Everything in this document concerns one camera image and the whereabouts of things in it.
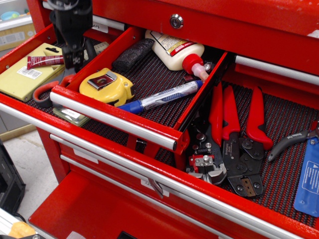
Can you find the blue white marker pen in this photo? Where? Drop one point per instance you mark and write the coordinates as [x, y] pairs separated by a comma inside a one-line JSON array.
[[163, 97]]

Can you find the black red drawer liner mat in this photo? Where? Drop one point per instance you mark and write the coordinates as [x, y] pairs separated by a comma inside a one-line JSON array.
[[289, 107]]

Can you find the yellow tape measure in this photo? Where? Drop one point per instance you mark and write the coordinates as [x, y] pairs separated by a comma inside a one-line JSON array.
[[108, 87]]

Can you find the cardboard box in background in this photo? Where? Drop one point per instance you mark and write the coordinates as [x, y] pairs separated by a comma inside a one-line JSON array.
[[13, 37]]

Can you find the black foam block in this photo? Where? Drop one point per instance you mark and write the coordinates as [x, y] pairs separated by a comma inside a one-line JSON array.
[[133, 54]]

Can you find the white markers label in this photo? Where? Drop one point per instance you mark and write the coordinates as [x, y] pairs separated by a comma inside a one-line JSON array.
[[100, 27]]

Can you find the blue plastic pouch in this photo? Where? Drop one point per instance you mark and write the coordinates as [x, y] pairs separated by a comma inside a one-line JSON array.
[[307, 196]]

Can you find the white glue bottle red cap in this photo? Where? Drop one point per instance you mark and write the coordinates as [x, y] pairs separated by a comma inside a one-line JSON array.
[[179, 54]]

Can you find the red glue tube white cap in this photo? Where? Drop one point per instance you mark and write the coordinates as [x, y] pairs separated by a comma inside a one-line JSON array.
[[39, 61]]

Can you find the yellow flat plastic case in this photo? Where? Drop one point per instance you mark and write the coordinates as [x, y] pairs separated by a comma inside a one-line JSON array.
[[19, 82]]

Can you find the grey handled small pliers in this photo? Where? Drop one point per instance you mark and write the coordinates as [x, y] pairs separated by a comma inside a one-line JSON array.
[[292, 139]]

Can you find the clear small plastic box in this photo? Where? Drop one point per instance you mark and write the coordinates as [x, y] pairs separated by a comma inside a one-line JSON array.
[[71, 116]]

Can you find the silver round drawer lock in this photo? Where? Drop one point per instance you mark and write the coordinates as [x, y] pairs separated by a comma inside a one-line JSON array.
[[176, 21]]

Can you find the red handled wire stripper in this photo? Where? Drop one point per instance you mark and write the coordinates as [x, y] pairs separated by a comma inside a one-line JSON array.
[[204, 158]]

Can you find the red grey handled scissors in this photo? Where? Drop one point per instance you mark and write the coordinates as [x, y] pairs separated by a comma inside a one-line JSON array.
[[47, 102]]

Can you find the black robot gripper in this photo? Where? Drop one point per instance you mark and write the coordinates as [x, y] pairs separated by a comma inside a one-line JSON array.
[[72, 18]]

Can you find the black crate on floor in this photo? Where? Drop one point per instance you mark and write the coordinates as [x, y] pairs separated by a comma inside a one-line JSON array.
[[12, 187]]

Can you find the red handled crimping pliers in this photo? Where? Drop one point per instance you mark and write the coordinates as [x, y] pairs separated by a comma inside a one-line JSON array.
[[243, 156]]

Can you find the white paper pieces in drawer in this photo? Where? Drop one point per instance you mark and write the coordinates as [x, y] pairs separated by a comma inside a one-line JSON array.
[[99, 47]]

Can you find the red metal tool chest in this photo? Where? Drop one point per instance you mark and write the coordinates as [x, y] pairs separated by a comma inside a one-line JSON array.
[[279, 37]]

